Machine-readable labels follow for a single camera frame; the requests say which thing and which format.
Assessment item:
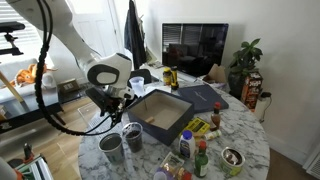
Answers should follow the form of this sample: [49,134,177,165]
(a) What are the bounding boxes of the translucent plastic cup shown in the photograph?
[129,76,145,98]

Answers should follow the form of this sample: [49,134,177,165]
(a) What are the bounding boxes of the flat screen television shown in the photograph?
[161,23,230,78]

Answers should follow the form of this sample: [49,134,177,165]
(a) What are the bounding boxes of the wooden pole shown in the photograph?
[0,70,25,103]

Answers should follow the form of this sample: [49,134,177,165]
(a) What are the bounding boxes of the orange Jenga box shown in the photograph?
[240,72,264,113]

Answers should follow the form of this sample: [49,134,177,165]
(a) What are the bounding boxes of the dark patterned rug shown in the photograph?
[58,83,98,105]

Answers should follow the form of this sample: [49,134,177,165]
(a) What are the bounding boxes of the white window blinds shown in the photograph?
[0,0,41,46]

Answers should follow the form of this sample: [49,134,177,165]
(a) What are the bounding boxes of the open brown cardboard box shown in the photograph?
[202,63,228,85]

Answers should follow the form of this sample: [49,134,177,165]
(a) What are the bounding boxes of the small white bottle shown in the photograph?
[203,130,222,141]

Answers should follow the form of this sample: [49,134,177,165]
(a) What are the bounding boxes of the wall heater grille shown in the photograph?
[302,146,320,180]

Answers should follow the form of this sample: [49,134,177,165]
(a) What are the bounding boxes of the orange red snack packet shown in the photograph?
[171,165,193,180]

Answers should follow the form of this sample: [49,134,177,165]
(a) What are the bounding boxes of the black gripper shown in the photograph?
[85,86,128,128]

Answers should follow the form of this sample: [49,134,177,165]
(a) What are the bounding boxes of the potted green plant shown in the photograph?
[227,38,264,99]

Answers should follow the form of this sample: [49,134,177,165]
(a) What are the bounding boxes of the yellow lid vitamin bottle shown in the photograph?
[162,67,172,87]

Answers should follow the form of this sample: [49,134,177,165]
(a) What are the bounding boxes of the orange stuffed toy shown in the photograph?
[9,63,58,88]

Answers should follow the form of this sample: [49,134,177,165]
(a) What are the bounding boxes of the clear cup of coffee beans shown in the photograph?
[121,122,144,154]

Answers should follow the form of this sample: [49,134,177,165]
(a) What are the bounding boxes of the small white appliance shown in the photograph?
[254,92,273,123]

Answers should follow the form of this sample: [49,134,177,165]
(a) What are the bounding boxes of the black yellow bottle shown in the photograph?
[170,65,180,91]

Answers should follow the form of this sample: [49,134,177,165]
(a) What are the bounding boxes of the grey couch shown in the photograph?
[0,59,61,104]

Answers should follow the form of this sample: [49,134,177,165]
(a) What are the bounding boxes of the dark hanging coat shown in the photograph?
[123,0,148,70]

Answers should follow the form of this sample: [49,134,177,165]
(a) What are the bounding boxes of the black low table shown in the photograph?
[0,96,67,134]

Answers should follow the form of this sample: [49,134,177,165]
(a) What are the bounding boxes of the round pale plastic container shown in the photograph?
[152,167,174,180]

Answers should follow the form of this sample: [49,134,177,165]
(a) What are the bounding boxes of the dark blue cardboard box base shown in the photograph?
[126,89,195,147]

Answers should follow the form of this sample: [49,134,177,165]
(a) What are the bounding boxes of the white bottle blue cap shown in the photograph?
[178,130,196,160]

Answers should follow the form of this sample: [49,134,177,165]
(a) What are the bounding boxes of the yellow packet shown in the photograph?
[185,117,211,137]

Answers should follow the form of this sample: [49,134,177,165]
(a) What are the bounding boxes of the red cap hot sauce bottle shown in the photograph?
[209,102,222,132]

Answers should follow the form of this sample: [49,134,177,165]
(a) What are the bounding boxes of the brown box with outlet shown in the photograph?
[57,78,81,94]

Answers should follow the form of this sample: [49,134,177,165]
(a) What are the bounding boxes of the red black clamp tool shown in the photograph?
[13,143,54,180]

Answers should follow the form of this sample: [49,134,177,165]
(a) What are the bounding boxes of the white panel door black handle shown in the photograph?
[64,0,118,83]

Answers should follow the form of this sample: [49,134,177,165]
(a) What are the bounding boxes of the green glass bottle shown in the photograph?
[193,140,210,179]

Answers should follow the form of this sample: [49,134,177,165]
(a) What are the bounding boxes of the metal can blue label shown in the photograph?
[97,132,126,165]

